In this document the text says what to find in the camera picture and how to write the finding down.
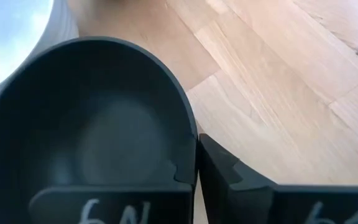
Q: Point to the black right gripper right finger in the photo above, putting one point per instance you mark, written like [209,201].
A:
[259,205]

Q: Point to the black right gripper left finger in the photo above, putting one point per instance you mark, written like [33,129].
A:
[110,205]

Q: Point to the dark grey bowl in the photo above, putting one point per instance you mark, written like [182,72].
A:
[73,93]

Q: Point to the white bowl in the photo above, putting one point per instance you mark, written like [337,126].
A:
[59,28]

